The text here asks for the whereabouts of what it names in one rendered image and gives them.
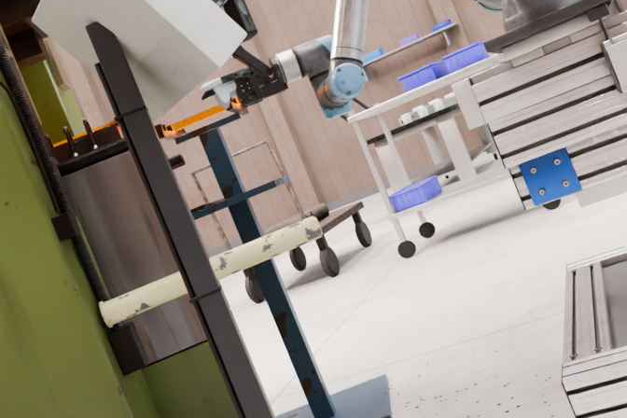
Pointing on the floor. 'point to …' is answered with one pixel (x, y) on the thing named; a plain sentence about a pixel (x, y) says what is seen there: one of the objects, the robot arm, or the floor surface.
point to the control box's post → (179, 222)
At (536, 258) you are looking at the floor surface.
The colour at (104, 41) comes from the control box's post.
